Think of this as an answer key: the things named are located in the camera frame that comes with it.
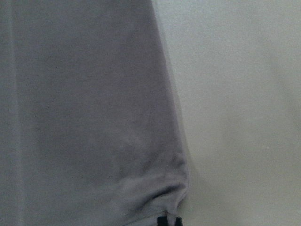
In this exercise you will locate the brown t-shirt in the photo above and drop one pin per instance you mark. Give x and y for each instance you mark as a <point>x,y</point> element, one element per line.
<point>88,129</point>

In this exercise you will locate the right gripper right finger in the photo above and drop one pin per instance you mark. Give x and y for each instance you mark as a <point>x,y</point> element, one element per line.
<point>178,221</point>

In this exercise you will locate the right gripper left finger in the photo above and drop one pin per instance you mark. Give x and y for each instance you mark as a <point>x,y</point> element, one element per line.
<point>162,221</point>

